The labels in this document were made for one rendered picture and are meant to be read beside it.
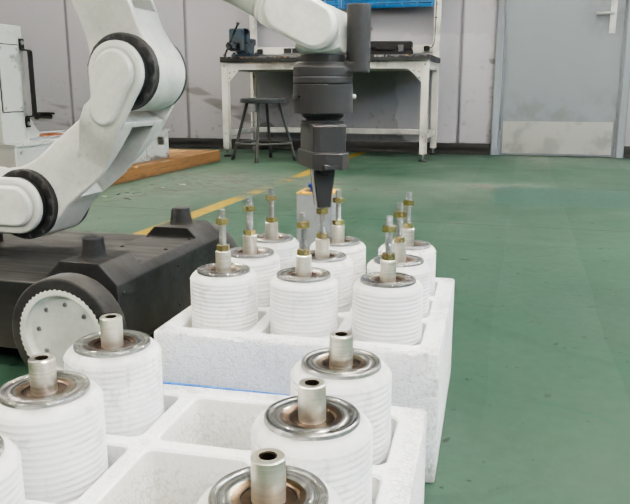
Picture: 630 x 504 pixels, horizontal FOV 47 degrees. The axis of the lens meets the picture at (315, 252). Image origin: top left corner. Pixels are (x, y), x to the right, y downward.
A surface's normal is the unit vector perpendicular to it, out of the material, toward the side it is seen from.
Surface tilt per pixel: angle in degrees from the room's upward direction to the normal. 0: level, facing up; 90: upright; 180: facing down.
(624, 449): 0
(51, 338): 90
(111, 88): 90
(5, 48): 90
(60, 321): 90
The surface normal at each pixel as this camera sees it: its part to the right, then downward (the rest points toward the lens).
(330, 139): 0.26, 0.21
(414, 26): -0.28, 0.21
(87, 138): -0.40, 0.56
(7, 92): 0.96, 0.06
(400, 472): 0.00, -0.98
